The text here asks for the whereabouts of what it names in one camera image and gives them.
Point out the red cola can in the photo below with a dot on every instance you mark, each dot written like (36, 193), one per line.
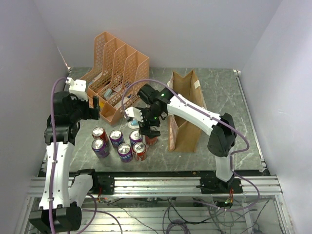
(99, 132)
(140, 151)
(150, 141)

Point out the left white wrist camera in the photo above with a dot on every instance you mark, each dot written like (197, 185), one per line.
(78, 87)

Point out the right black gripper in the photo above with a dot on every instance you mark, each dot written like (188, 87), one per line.
(144, 127)

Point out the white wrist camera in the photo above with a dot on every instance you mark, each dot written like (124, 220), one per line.
(134, 113)
(78, 87)

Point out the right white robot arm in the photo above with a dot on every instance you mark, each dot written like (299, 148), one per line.
(219, 128)

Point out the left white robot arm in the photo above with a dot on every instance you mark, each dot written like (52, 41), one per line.
(61, 201)

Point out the blue correction tape package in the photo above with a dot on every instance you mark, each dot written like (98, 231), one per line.
(133, 123)

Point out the purple fanta can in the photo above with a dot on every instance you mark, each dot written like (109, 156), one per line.
(125, 152)
(116, 138)
(100, 148)
(134, 137)

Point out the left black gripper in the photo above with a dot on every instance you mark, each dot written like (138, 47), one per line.
(92, 113)

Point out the aluminium frame rail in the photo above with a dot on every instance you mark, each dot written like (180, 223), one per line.
(188, 186)

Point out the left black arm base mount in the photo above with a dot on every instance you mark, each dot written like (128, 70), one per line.
(106, 185)

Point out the burlap canvas tote bag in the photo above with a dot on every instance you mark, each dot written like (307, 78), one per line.
(183, 135)

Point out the orange plastic file organizer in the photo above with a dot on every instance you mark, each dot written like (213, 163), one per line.
(116, 66)

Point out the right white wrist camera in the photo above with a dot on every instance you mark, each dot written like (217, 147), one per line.
(134, 113)

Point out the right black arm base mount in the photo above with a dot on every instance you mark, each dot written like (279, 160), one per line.
(219, 186)

